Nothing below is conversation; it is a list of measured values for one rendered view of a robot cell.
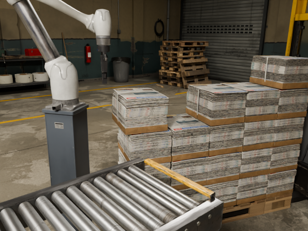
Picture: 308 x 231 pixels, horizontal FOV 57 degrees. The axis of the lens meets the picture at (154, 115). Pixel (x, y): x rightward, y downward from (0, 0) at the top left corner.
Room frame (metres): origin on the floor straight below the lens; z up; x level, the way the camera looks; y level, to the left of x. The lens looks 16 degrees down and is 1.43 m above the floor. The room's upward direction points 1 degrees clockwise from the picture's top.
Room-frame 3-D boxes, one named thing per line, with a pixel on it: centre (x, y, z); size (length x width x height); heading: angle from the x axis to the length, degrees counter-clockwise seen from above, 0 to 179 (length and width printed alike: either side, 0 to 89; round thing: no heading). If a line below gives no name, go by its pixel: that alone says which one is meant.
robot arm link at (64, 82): (1.70, 0.55, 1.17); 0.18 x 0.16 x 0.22; 18
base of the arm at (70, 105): (1.67, 0.55, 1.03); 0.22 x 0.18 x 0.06; 167
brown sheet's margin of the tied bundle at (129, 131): (1.77, 0.07, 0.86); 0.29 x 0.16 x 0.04; 111
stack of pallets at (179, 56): (8.85, -0.87, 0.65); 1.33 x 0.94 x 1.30; 135
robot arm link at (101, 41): (1.80, 0.32, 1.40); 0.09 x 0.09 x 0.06
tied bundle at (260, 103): (2.19, -0.74, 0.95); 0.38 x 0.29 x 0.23; 20
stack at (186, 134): (2.04, -0.33, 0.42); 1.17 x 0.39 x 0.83; 110
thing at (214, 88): (2.08, -0.47, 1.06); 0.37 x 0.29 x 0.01; 22
